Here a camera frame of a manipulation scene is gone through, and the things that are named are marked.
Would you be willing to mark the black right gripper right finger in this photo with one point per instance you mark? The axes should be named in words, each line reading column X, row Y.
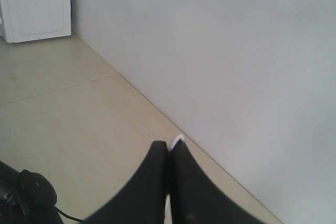
column 194, row 198

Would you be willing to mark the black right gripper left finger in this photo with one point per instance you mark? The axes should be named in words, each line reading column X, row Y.
column 142, row 199

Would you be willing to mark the white microwave oven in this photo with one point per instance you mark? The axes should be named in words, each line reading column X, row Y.
column 29, row 20

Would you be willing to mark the white wired earphones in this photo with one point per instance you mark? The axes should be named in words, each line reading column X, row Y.
column 168, row 215

